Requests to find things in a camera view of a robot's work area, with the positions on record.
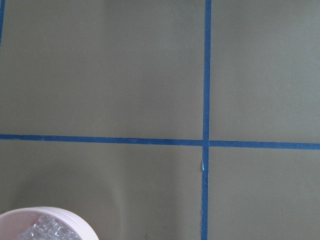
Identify pink bowl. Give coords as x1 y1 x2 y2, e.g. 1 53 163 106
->
0 206 99 240

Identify pile of ice cubes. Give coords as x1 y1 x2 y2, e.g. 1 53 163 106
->
17 214 81 240

